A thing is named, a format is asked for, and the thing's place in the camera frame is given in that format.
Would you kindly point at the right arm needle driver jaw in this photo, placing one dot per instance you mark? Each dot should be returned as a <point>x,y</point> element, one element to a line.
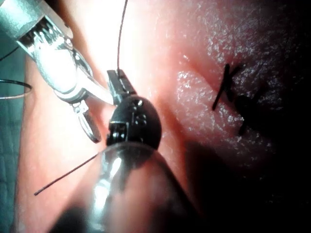
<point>88,123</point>
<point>99,93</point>

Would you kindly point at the left arm needle driver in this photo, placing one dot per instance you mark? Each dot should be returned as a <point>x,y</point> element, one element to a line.
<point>138,121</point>

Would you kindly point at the left arm needle driver jaw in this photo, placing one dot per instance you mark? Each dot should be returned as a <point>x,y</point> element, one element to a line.
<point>126,83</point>
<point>113,85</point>

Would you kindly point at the right arm needle driver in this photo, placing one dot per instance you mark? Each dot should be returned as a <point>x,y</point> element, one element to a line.
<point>58,70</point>

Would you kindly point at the black thread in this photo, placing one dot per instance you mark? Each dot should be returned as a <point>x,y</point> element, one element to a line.
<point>119,48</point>

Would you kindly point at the dark left arm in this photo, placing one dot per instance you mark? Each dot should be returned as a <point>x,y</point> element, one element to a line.
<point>136,194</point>

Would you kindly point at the tissue pad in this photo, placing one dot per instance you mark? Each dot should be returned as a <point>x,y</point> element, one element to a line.
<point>170,48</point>

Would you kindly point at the blue-green cloth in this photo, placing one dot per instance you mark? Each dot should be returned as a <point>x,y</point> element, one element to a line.
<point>9,145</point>

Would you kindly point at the black stitching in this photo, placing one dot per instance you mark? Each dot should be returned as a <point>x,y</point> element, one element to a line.
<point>222,89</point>

